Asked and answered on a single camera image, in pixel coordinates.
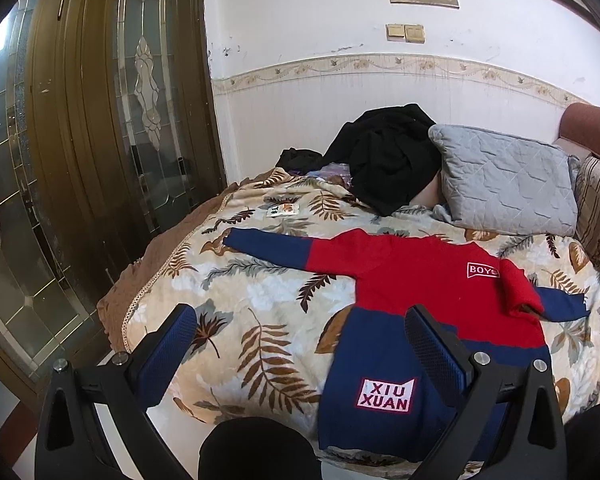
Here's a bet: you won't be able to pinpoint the leaf print blanket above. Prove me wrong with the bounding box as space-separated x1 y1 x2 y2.
122 167 600 467

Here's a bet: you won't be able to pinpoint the brown lace-trimmed blanket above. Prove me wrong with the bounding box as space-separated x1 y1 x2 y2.
97 182 231 356

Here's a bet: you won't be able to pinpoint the wooden door with glass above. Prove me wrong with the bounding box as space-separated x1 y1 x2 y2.
25 0 228 306

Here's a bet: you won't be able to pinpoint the black garment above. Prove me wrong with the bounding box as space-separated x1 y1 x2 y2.
322 103 443 217

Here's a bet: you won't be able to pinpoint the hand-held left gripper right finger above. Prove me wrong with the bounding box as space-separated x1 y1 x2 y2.
404 305 569 480

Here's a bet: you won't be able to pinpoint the striped floral cushion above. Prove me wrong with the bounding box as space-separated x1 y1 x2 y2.
572 155 600 306

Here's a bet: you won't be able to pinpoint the grey quilted pillow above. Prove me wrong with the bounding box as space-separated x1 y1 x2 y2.
428 124 581 237

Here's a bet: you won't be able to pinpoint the small black cloth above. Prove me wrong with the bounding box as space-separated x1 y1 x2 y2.
275 147 325 172

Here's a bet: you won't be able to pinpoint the purple plastic bag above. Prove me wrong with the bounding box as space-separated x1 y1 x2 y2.
305 162 353 187

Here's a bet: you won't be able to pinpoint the person's black pants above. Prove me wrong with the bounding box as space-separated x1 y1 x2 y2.
198 400 600 480

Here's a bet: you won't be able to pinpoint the red and blue sweater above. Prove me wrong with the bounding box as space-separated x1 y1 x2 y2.
223 227 592 463

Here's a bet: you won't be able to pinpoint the brown sofa backrest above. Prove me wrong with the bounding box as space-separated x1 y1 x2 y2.
555 102 600 161

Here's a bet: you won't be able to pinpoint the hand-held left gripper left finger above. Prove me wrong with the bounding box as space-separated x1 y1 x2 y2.
35 304 198 480

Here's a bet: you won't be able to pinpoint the stained glass door panel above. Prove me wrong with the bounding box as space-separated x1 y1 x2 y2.
0 0 111 401

